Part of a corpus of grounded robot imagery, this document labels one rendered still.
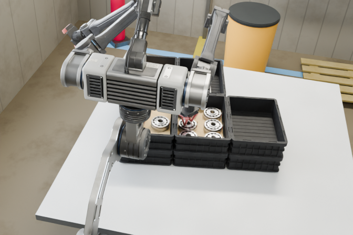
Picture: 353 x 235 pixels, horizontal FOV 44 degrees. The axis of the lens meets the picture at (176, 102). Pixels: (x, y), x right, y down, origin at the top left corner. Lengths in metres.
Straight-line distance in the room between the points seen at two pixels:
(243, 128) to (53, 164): 1.59
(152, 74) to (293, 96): 1.65
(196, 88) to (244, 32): 2.33
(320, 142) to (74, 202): 1.49
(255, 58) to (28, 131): 2.09
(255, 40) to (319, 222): 2.05
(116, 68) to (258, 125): 1.17
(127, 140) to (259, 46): 2.38
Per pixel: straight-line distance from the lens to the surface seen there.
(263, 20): 3.99
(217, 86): 2.88
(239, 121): 2.62
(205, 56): 1.92
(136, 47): 1.68
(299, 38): 5.07
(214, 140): 2.32
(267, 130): 2.60
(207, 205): 2.30
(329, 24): 5.03
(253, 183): 2.45
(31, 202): 3.28
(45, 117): 3.95
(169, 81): 1.65
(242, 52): 4.07
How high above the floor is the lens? 2.46
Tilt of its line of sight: 37 degrees down
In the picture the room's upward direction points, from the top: 5 degrees clockwise
